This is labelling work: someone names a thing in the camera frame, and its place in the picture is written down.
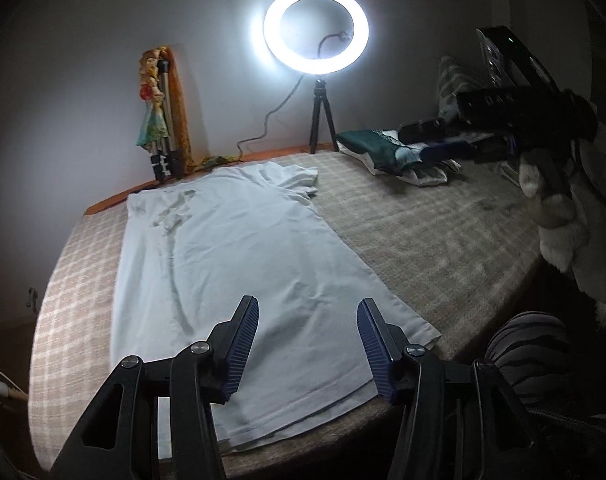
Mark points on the small black tripod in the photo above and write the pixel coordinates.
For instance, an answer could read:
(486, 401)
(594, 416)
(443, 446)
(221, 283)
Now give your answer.
(317, 110)

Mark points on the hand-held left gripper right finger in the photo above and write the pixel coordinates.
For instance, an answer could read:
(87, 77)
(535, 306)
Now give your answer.
(375, 352)

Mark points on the green and white folded clothes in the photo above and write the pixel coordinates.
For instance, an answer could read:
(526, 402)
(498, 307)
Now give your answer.
(428, 175)

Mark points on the person's leg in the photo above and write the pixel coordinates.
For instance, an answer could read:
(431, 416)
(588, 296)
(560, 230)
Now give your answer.
(528, 355)

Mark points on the folded silver tripod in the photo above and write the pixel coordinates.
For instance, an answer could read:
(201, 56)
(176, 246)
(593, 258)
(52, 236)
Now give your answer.
(165, 90)

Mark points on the white t-shirt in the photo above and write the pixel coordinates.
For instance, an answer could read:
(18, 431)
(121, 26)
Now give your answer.
(233, 240)

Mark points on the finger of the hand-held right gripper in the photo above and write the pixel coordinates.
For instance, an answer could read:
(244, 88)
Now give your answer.
(448, 151)
(423, 130)

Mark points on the beige checked blanket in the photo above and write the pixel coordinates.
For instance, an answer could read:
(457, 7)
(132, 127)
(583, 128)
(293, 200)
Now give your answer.
(433, 240)

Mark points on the dark green folded garment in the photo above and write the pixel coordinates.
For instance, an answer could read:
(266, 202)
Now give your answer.
(368, 145)

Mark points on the green striped white blanket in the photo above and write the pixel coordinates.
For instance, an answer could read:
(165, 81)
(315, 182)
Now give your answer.
(450, 85)

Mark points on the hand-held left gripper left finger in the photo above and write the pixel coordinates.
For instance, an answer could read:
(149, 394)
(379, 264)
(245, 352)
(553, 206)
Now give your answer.
(240, 347)

